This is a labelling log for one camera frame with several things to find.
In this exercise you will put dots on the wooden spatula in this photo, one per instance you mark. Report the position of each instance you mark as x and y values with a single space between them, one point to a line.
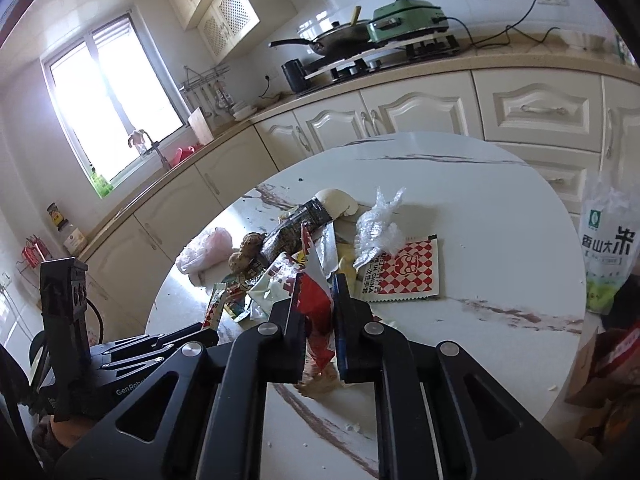
355 15

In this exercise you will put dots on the green electric cooker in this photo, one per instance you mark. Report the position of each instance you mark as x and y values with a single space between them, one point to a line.
405 20

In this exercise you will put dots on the white green rice bag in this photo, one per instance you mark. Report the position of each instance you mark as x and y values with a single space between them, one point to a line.
607 250

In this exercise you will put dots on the black wok with lid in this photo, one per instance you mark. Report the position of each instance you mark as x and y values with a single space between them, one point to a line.
340 35

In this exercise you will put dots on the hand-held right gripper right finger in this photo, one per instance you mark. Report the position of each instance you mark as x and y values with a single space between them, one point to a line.
341 310

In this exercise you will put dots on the brown round pastry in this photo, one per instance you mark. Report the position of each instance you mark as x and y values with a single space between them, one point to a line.
253 244
239 262

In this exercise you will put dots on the beige paper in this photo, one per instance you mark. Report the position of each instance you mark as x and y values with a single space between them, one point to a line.
320 389

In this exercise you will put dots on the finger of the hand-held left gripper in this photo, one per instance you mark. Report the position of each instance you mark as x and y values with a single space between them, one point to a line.
135 361
190 332

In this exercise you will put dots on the round marble table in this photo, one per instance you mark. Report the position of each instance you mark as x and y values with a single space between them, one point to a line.
475 200

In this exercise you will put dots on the green dish soap bottle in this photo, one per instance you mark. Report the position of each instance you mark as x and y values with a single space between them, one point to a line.
102 185

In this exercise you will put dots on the brown red cardboard box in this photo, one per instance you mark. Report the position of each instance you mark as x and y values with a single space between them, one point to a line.
615 360

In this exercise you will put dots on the wooden cutting board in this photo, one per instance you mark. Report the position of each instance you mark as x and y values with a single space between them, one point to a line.
201 126

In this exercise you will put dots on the red checkered packet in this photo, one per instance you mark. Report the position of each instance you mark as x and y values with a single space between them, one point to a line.
410 270

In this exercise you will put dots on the white scalloped bowl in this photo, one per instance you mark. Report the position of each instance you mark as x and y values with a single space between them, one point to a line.
575 40

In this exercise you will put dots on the silver foil wrapper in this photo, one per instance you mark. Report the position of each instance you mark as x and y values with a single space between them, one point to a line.
328 250

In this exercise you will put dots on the red knife rack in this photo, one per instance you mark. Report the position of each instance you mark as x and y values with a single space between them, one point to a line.
34 255

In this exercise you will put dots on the stack of white bowls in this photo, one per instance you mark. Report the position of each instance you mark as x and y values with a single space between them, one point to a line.
245 111

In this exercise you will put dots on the clear plastic film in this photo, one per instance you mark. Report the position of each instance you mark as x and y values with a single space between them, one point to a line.
377 230

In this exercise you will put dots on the dark sauce jar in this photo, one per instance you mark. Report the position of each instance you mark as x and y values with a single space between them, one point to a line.
59 217

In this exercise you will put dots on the dark printed snack wrapper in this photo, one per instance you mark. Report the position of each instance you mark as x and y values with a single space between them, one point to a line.
290 227

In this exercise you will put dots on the small red green sachet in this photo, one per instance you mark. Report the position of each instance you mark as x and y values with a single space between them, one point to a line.
214 307

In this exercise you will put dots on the cream bun piece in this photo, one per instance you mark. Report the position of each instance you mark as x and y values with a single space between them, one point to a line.
335 200

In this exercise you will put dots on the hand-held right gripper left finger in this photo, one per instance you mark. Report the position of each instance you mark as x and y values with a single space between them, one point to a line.
296 305

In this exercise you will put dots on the red and white torn wrapper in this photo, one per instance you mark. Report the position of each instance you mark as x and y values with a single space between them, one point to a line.
317 305

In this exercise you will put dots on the black gas stove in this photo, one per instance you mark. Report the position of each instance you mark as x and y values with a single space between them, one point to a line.
320 87

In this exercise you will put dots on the red plastic basin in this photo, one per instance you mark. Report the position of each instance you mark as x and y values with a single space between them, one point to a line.
182 156

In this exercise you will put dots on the kitchen window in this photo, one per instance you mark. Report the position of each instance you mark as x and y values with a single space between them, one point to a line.
110 90

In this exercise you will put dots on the metal utensil rack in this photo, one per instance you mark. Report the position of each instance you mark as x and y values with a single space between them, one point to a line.
205 85

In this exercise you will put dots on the black electric kettle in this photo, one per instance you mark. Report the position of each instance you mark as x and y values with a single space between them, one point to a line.
293 76

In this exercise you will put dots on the person's left hand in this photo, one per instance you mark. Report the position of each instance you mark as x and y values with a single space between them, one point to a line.
55 432

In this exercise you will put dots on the small cream lattice cabinet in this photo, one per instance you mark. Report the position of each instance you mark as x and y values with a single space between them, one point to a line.
230 15

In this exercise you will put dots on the metal sink faucet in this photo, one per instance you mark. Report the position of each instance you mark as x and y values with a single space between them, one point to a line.
155 149

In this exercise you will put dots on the pink plastic bag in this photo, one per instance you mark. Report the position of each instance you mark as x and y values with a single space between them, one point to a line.
205 250

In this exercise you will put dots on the clear cooking oil bottle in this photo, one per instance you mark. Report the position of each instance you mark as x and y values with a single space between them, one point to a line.
75 242

